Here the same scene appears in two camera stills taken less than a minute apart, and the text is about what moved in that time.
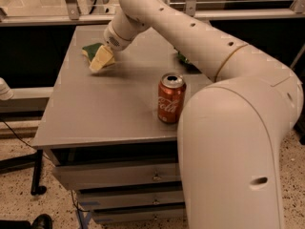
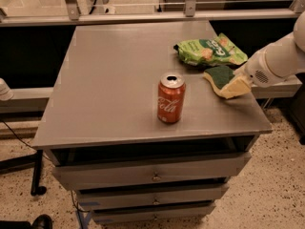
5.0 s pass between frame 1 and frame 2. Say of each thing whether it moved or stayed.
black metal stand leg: stayed
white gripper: moved
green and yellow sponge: moved
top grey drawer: stayed
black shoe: stayed
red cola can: stayed
